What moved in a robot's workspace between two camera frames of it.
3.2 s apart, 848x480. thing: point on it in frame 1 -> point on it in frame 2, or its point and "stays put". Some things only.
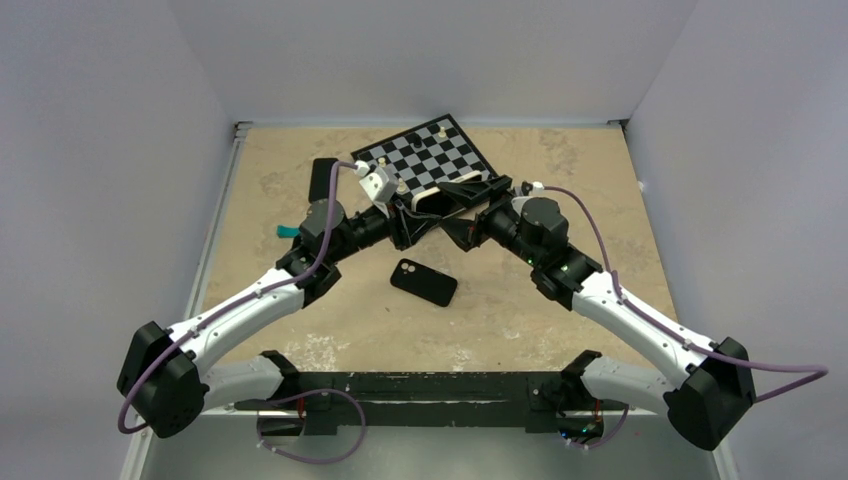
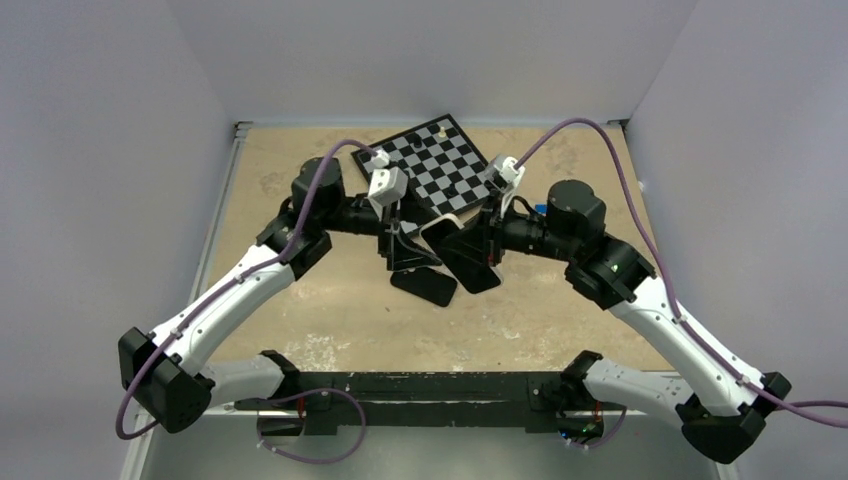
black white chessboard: (426, 154) stays put
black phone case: (425, 282) stays put
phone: (432, 201) -> (464, 249)
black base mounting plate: (377, 402) stays put
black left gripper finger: (414, 227) -> (407, 257)
